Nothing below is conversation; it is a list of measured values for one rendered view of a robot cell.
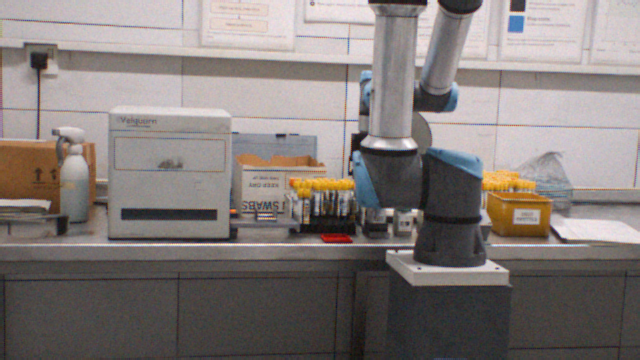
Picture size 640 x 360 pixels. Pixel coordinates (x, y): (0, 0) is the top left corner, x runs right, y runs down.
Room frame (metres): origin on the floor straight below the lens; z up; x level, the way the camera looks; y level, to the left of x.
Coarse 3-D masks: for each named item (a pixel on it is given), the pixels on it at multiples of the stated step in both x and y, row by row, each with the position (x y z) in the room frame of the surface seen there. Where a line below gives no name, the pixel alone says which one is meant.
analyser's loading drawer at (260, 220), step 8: (256, 208) 1.87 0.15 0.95; (256, 216) 1.85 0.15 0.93; (264, 216) 1.90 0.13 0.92; (272, 216) 1.91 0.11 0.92; (296, 216) 1.88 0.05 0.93; (232, 224) 1.83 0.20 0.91; (240, 224) 1.83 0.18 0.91; (248, 224) 1.84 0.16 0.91; (256, 224) 1.84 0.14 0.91; (264, 224) 1.85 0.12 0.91; (272, 224) 1.85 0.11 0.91; (280, 224) 1.85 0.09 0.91; (288, 224) 1.86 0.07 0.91; (296, 224) 1.86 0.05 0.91
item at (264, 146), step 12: (240, 144) 2.45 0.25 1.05; (252, 144) 2.45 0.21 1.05; (264, 144) 2.46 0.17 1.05; (276, 144) 2.46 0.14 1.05; (288, 144) 2.47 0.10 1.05; (300, 144) 2.47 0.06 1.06; (312, 144) 2.47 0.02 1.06; (264, 156) 2.45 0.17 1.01; (288, 156) 2.46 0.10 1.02; (312, 156) 2.47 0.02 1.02
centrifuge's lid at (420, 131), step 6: (414, 114) 2.49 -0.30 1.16; (420, 114) 2.45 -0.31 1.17; (414, 120) 2.50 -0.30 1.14; (420, 120) 2.49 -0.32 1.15; (414, 126) 2.50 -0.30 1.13; (420, 126) 2.49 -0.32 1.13; (426, 126) 2.48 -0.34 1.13; (414, 132) 2.50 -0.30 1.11; (420, 132) 2.50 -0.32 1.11; (426, 132) 2.49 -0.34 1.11; (414, 138) 2.50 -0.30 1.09; (420, 138) 2.50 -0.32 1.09; (426, 138) 2.48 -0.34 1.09; (420, 144) 2.49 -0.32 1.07; (426, 144) 2.48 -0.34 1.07; (420, 150) 2.49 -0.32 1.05
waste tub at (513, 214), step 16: (496, 192) 2.13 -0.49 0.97; (512, 192) 2.14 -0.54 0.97; (528, 192) 2.15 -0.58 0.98; (496, 208) 2.05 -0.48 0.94; (512, 208) 2.01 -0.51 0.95; (528, 208) 2.01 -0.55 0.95; (544, 208) 2.02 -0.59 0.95; (496, 224) 2.04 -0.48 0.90; (512, 224) 2.01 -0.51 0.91; (528, 224) 2.01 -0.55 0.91; (544, 224) 2.02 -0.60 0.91
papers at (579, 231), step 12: (552, 228) 2.14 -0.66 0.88; (564, 228) 2.08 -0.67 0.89; (576, 228) 2.09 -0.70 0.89; (588, 228) 2.10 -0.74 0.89; (600, 228) 2.11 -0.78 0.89; (612, 228) 2.12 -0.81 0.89; (624, 228) 2.12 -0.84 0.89; (576, 240) 1.95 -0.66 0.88; (588, 240) 1.95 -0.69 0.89; (600, 240) 1.95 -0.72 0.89; (612, 240) 1.95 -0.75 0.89; (624, 240) 1.95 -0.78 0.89; (636, 240) 1.96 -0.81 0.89
